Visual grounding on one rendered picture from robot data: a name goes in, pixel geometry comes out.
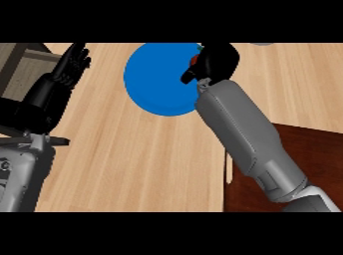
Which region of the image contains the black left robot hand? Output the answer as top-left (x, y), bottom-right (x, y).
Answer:
top-left (0, 42), bottom-right (92, 135)

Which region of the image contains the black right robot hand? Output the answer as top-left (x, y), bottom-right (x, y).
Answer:
top-left (178, 43), bottom-right (240, 85)

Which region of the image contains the red bell pepper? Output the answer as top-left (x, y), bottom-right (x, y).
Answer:
top-left (188, 46), bottom-right (205, 67)

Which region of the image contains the blue plate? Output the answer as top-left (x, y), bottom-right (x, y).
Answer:
top-left (122, 43), bottom-right (205, 118)

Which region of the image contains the dark brown wooden tray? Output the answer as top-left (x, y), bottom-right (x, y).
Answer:
top-left (221, 123), bottom-right (343, 213)

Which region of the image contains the grey wooden cabinet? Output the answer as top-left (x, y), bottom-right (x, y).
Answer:
top-left (0, 43), bottom-right (64, 137)

